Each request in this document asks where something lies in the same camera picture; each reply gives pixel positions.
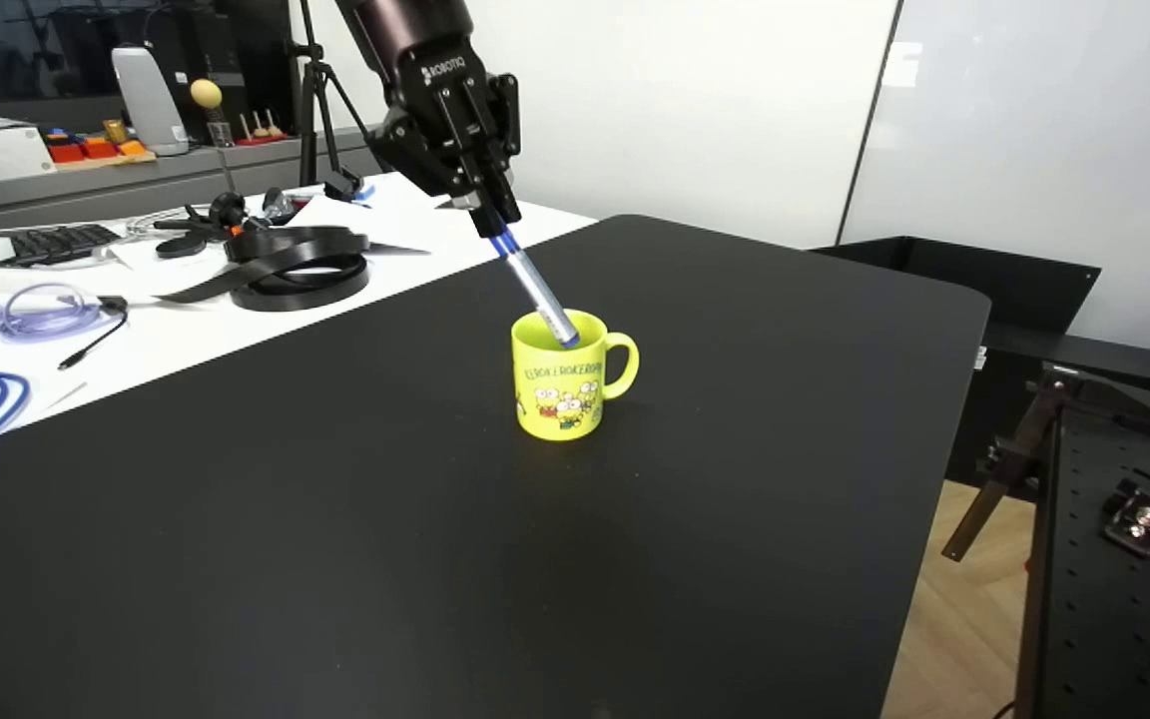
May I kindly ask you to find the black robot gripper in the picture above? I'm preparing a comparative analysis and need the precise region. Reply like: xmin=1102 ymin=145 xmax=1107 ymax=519
xmin=370 ymin=42 xmax=520 ymax=241

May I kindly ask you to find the blue and silver marker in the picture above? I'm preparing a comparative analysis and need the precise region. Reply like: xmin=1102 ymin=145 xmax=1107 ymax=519
xmin=491 ymin=227 xmax=578 ymax=347

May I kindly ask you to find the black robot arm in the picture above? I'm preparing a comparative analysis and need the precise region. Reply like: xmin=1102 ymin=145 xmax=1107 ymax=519
xmin=336 ymin=0 xmax=520 ymax=237

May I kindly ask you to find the yellow-green cartoon mug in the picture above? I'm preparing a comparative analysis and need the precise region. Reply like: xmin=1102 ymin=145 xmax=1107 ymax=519
xmin=511 ymin=307 xmax=637 ymax=443

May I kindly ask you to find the yellow ball on stand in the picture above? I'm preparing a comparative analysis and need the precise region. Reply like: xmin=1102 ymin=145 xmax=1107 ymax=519
xmin=186 ymin=77 xmax=243 ymax=233

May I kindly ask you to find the white side table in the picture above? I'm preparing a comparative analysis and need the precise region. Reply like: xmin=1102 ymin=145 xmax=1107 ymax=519
xmin=0 ymin=166 xmax=600 ymax=462

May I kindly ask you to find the black keyboard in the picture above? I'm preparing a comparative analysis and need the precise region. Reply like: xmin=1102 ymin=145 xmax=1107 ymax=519
xmin=6 ymin=225 xmax=117 ymax=266

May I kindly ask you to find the clear tubing coil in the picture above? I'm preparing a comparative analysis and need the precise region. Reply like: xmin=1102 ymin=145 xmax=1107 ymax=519
xmin=0 ymin=283 xmax=103 ymax=339

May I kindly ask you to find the black perforated bench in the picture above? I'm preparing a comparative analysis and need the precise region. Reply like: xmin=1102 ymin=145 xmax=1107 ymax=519
xmin=1012 ymin=367 xmax=1150 ymax=719

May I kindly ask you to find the black camera tripod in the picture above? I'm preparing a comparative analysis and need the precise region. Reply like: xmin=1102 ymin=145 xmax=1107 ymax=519
xmin=290 ymin=0 xmax=363 ymax=198

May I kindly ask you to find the coiled black cable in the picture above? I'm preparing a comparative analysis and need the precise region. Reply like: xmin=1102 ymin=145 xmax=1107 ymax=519
xmin=222 ymin=221 xmax=376 ymax=315

